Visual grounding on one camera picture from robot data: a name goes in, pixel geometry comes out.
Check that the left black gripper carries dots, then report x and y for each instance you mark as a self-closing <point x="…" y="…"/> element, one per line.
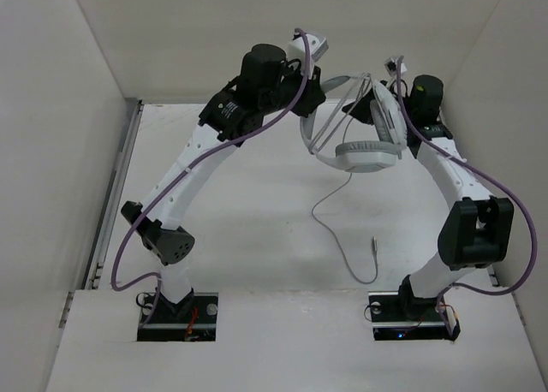
<point x="312" y="95"/>

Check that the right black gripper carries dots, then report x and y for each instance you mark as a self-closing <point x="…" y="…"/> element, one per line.
<point x="360" y="109"/>

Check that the grey white headphones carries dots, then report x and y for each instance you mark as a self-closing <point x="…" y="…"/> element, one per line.
<point x="364" y="132"/>

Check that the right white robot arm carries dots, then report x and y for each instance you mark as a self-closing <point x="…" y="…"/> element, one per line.
<point x="496" y="216"/>

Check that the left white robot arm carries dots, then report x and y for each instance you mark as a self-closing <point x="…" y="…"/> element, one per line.
<point x="222" y="128"/>

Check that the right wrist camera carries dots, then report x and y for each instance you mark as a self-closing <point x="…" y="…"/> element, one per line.
<point x="394" y="66"/>

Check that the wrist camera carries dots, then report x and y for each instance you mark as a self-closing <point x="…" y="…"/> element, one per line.
<point x="317" y="46"/>
<point x="394" y="66"/>

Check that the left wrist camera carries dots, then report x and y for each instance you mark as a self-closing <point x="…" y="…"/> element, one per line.
<point x="317" y="46"/>

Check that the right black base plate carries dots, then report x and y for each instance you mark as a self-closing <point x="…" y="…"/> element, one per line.
<point x="392" y="321"/>

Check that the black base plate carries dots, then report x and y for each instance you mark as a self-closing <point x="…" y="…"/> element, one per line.
<point x="195" y="320"/>
<point x="392" y="321"/>

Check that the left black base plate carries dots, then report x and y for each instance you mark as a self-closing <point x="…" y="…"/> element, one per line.
<point x="195" y="320"/>

